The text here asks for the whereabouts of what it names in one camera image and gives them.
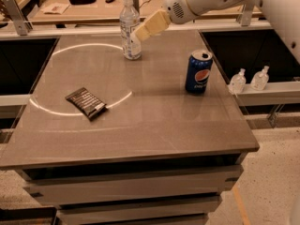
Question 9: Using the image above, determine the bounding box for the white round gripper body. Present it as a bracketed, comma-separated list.
[163, 0, 198, 24]

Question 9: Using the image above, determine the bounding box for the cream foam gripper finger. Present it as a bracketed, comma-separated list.
[133, 9, 171, 42]

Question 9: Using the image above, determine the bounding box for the clear plastic water bottle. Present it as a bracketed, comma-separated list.
[119, 0, 142, 60]

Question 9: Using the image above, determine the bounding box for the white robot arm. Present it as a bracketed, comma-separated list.
[130, 0, 300, 62]

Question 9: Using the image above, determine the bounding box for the left clear sanitizer bottle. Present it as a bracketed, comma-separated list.
[229, 68, 246, 94]

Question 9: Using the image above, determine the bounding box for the clear sanitizer bottle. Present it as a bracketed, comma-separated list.
[250, 66, 269, 91]
[229, 68, 246, 94]

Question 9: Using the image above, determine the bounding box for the dark rxbar chocolate wrapper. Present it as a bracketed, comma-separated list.
[66, 87, 107, 121]

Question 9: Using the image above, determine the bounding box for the right clear sanitizer bottle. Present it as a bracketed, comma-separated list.
[250, 66, 269, 91]

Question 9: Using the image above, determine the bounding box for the small black device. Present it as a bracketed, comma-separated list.
[105, 0, 115, 4]

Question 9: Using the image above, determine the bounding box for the blue pepsi soda can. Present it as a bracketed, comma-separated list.
[185, 50, 213, 94]

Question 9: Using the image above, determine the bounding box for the black cloth bundle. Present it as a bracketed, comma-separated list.
[69, 0, 97, 6]

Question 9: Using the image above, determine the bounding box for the wooden back desk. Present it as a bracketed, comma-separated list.
[30, 0, 263, 26]

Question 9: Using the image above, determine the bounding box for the paper sheet on desk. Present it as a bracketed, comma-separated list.
[42, 3, 69, 15]

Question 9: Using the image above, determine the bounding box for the grey drawer cabinet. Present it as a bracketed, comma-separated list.
[18, 154, 243, 225]

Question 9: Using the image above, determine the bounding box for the right metal bracket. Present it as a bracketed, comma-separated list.
[236, 3, 254, 26]

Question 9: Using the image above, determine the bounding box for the metal bracket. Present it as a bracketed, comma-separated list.
[236, 3, 254, 26]
[1, 0, 32, 36]

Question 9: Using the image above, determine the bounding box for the left metal bracket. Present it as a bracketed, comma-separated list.
[1, 0, 32, 36]

